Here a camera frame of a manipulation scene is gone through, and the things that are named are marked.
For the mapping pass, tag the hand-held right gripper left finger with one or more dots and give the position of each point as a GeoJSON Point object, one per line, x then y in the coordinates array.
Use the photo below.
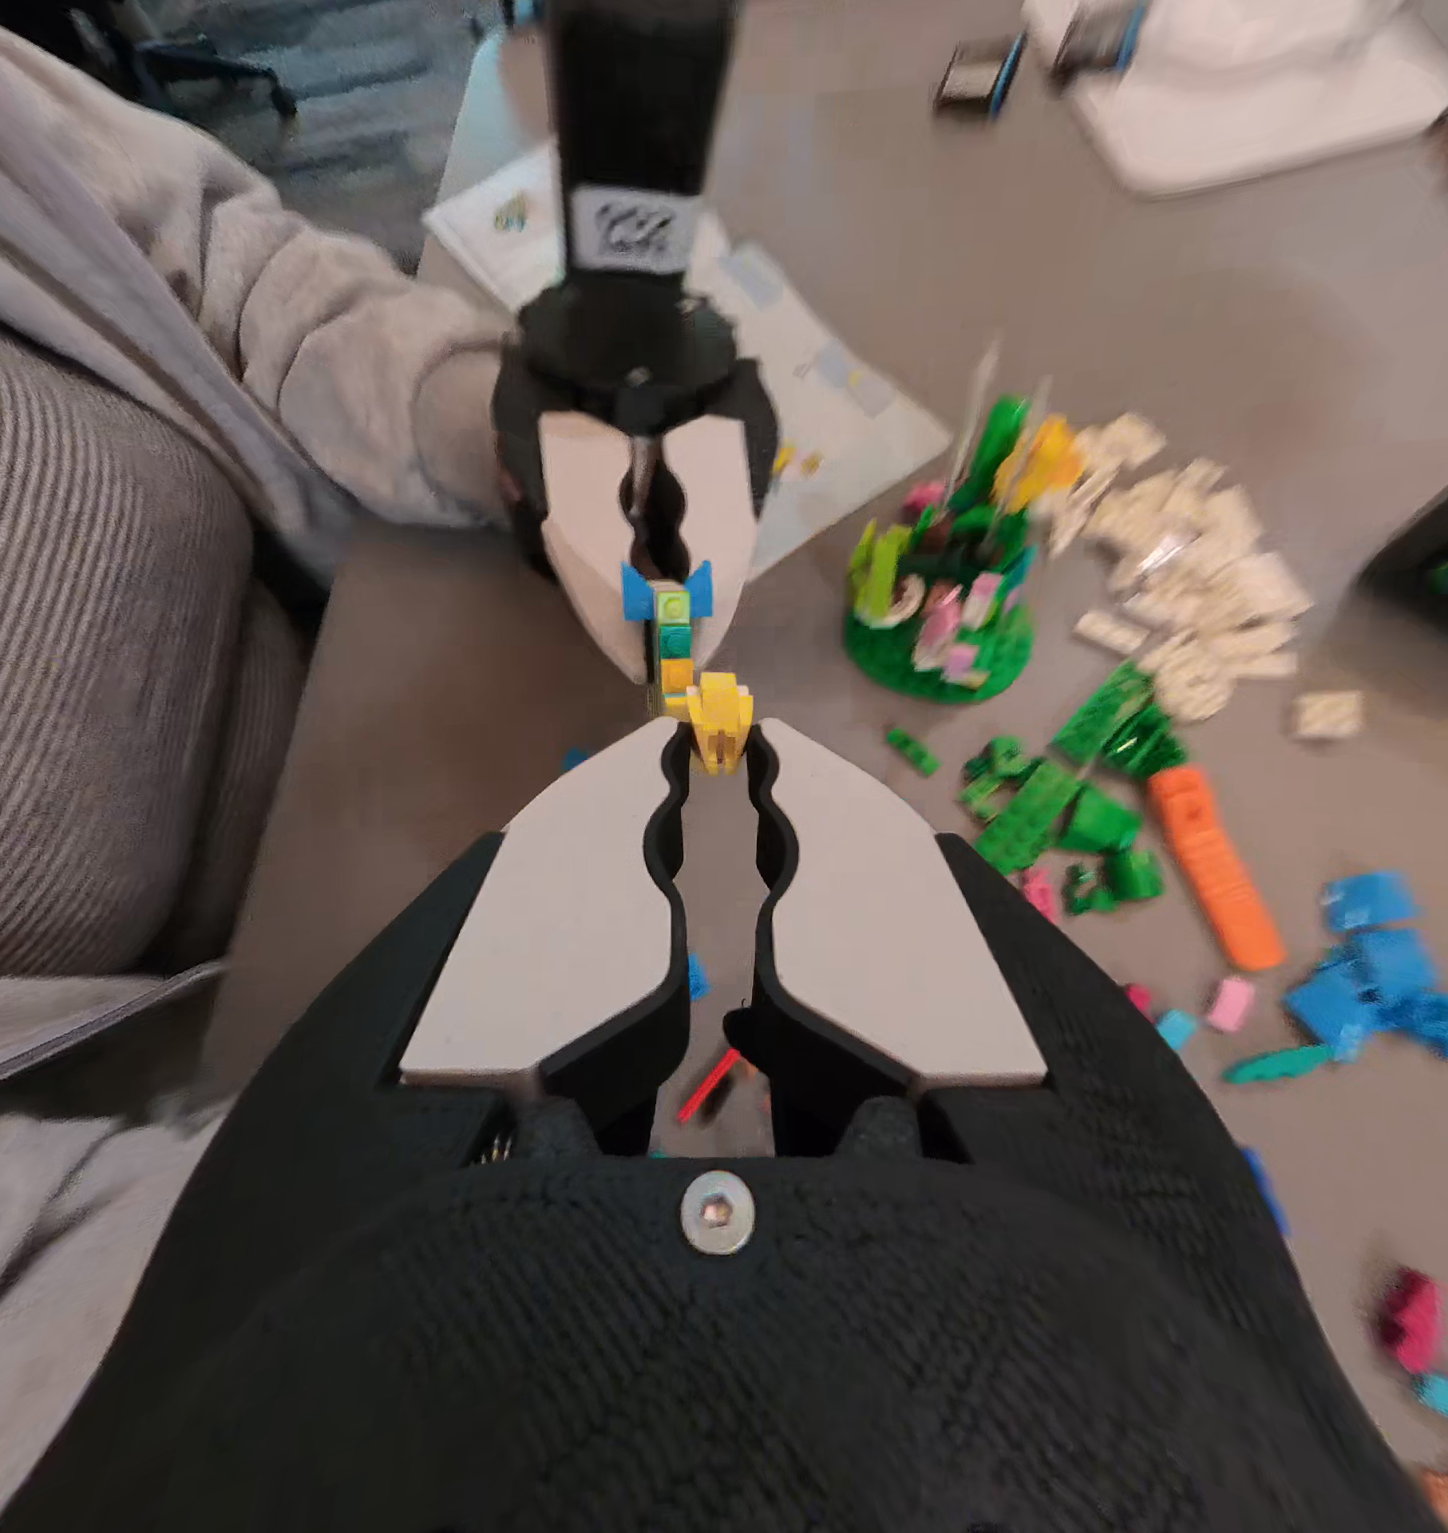
{"type": "Point", "coordinates": [556, 934]}

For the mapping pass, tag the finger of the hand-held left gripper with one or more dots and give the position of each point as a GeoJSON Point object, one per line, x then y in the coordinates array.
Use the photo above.
{"type": "Point", "coordinates": [581, 516]}
{"type": "Point", "coordinates": [721, 502]}

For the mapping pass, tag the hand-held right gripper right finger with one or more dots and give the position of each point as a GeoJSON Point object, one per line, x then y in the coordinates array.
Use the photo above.
{"type": "Point", "coordinates": [891, 946]}

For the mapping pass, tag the striped brick fish body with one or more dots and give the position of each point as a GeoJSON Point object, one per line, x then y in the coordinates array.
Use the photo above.
{"type": "Point", "coordinates": [674, 611]}

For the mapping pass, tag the instruction booklet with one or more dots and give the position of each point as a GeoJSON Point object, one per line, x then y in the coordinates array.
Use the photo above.
{"type": "Point", "coordinates": [844, 419]}

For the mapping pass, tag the yellow brick fish head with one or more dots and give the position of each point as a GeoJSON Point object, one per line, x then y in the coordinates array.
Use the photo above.
{"type": "Point", "coordinates": [714, 713]}

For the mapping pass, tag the person's left forearm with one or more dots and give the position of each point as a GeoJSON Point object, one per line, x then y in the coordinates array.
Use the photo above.
{"type": "Point", "coordinates": [257, 299]}

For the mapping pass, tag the grey desk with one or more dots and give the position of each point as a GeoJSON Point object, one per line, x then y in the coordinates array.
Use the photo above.
{"type": "Point", "coordinates": [412, 719]}

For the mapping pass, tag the pile of green bricks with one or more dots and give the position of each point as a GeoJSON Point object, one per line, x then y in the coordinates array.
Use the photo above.
{"type": "Point", "coordinates": [1035, 814]}

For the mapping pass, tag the thin red bar brick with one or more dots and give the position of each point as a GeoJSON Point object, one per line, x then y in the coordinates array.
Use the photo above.
{"type": "Point", "coordinates": [709, 1085]}

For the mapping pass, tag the green brick plant model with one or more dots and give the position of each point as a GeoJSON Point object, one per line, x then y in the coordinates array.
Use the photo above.
{"type": "Point", "coordinates": [916, 664]}

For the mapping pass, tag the orange brick separator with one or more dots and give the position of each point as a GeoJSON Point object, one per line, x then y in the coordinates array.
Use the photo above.
{"type": "Point", "coordinates": [1215, 863]}

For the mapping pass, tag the black battery blue edge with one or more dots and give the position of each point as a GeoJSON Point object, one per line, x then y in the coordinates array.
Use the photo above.
{"type": "Point", "coordinates": [1095, 42]}
{"type": "Point", "coordinates": [976, 79]}

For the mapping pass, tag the scatter of blue pink bricks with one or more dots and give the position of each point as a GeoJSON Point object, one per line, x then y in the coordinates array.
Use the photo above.
{"type": "Point", "coordinates": [1370, 958]}

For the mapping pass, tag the pile of white bricks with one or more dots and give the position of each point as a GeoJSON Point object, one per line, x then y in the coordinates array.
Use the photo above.
{"type": "Point", "coordinates": [1203, 562]}

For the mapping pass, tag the person's striped shirt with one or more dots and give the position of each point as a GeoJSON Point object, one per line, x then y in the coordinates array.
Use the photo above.
{"type": "Point", "coordinates": [77, 719]}

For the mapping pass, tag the person's grey fleece jacket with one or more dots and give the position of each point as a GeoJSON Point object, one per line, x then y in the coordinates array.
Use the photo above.
{"type": "Point", "coordinates": [30, 1258]}

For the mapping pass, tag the white stand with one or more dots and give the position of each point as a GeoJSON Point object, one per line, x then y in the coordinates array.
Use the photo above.
{"type": "Point", "coordinates": [1251, 107]}

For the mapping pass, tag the black charger box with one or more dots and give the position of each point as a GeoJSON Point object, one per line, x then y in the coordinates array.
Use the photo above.
{"type": "Point", "coordinates": [1442, 539]}

